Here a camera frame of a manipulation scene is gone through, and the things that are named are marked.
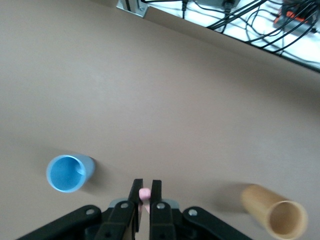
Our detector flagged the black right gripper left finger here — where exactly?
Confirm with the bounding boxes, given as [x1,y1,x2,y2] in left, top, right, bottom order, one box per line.
[16,178,144,240]

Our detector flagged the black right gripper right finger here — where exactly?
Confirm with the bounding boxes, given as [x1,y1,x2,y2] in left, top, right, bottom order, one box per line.
[149,179,251,240]

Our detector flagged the pink chopstick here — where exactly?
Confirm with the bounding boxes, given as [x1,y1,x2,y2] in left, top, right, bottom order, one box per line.
[138,187,152,215]

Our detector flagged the blue cup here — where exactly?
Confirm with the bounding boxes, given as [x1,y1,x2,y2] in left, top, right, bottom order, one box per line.
[45,154,96,194]

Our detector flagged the bamboo cup holder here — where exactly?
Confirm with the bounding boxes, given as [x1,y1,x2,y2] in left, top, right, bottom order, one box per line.
[240,183,309,240]

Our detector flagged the black orange power strip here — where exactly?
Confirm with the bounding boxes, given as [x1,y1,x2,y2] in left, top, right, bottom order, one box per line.
[272,0,320,29]

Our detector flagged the metal table bracket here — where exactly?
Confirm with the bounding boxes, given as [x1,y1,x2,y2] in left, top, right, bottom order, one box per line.
[116,0,149,19]

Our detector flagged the black plug cable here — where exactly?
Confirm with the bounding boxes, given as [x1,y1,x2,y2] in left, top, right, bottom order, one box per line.
[221,0,236,15]
[180,0,188,20]

